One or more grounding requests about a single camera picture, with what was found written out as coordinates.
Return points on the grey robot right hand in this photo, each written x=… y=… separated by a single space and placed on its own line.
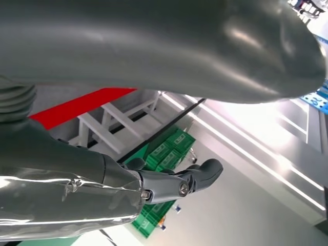
x=154 y=44

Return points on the white workbench with green top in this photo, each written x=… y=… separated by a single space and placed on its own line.
x=120 y=119

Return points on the blue metal shelf rack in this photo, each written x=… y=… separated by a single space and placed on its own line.
x=317 y=102

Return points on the stacked green folded crates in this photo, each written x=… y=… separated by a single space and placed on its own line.
x=176 y=139

